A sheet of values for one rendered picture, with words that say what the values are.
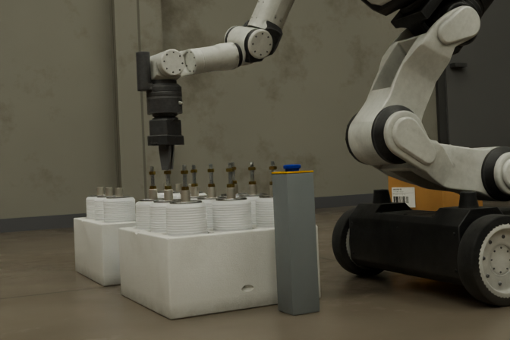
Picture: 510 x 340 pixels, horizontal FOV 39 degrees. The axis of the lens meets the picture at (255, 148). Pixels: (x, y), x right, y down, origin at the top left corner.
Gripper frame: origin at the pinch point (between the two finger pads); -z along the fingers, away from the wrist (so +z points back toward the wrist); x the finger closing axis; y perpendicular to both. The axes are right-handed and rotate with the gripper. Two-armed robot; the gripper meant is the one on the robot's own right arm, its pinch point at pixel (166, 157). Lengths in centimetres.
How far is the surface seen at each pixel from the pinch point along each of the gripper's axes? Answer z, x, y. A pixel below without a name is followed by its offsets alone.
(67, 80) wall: 54, -208, -178
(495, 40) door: 88, -450, 63
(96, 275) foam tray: -34, -24, -38
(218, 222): -16.1, 3.5, 14.8
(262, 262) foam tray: -25.9, 1.4, 24.9
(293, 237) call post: -19.0, 9.3, 35.3
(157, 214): -13.7, 4.7, -0.8
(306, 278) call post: -28.3, 7.1, 37.3
